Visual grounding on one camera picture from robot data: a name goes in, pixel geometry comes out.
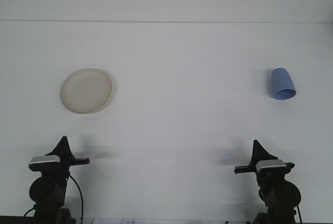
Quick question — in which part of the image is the pale blue cup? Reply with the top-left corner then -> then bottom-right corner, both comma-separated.
270,67 -> 297,101

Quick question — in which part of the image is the pale round plate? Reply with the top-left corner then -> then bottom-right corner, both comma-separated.
60,68 -> 117,115

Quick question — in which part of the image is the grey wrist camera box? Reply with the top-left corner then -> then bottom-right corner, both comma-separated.
255,159 -> 287,172
28,155 -> 61,172

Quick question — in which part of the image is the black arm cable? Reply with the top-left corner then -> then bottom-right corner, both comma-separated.
68,175 -> 84,221
296,204 -> 304,223

